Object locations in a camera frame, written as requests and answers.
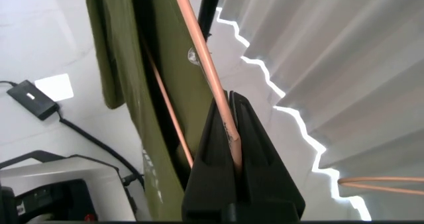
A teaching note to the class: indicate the green long-sleeved shirt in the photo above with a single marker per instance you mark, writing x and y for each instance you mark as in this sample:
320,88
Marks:
175,51

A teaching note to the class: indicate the black clothes rack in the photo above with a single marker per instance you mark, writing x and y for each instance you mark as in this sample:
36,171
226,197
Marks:
208,8

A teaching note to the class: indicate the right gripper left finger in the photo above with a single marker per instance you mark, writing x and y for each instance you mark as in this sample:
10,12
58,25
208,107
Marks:
208,171

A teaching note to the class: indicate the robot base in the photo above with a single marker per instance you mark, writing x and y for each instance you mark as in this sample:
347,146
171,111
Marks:
83,171

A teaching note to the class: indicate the white curtain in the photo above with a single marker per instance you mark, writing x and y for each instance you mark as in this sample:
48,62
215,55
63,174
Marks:
348,51

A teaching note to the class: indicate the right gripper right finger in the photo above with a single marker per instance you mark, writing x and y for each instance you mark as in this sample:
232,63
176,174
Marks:
265,177

